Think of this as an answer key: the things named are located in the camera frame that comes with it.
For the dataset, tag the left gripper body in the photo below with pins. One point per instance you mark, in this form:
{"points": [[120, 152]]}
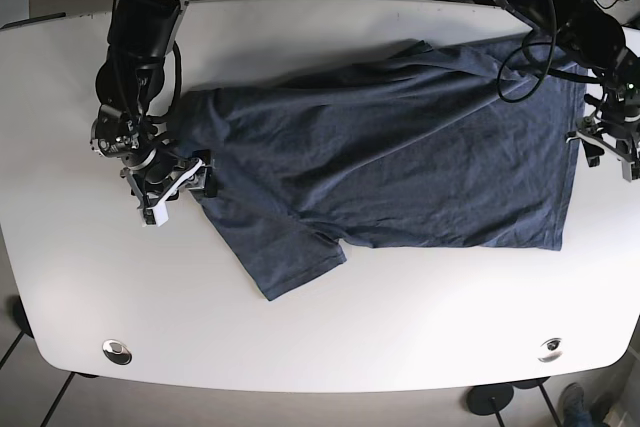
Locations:
{"points": [[619, 139]]}

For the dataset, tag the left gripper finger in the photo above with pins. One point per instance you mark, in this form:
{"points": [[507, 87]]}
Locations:
{"points": [[593, 153]]}

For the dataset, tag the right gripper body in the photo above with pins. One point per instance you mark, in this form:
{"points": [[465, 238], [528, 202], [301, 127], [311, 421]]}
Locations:
{"points": [[162, 181]]}

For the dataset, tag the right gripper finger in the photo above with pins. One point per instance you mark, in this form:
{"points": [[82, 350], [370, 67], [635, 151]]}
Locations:
{"points": [[205, 182]]}

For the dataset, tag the navy heather printed T-shirt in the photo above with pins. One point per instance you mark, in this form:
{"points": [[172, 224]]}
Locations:
{"points": [[447, 148]]}

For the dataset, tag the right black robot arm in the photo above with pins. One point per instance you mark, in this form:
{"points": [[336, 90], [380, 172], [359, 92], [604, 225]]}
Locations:
{"points": [[138, 87]]}

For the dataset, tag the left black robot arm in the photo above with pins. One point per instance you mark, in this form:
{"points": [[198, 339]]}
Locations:
{"points": [[596, 41]]}

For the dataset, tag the left silver table grommet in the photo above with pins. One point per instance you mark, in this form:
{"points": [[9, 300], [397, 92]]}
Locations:
{"points": [[116, 352]]}

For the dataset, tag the silver table grommet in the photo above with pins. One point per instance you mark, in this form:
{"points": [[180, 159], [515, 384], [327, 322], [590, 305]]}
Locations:
{"points": [[116, 352], [550, 350]]}

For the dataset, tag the black table leg left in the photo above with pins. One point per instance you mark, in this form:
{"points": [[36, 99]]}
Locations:
{"points": [[17, 315]]}

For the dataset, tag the right silver table grommet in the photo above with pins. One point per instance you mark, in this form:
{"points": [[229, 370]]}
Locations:
{"points": [[550, 350]]}

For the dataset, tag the grey shoe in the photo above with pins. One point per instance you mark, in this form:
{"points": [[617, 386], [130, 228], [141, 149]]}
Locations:
{"points": [[571, 402], [601, 408]]}

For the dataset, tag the black round stand base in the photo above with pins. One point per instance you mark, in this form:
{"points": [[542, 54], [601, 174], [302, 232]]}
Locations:
{"points": [[490, 399]]}

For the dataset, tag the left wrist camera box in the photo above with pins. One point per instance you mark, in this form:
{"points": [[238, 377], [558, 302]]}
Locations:
{"points": [[630, 171]]}

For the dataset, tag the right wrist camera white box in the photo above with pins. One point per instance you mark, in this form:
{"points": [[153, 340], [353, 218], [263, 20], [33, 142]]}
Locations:
{"points": [[154, 216]]}

